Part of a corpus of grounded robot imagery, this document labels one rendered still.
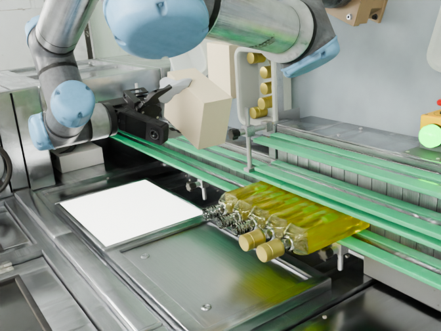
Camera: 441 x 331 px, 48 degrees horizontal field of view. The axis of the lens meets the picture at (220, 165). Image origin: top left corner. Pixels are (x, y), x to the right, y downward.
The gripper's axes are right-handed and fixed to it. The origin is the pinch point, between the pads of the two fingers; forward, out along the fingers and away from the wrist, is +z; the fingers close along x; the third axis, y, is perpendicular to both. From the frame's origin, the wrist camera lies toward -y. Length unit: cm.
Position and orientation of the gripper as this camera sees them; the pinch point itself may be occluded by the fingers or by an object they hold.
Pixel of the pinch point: (190, 108)
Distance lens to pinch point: 115.9
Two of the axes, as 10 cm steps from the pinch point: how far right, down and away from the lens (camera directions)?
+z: 8.3, -2.3, 5.2
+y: -5.5, -5.4, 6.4
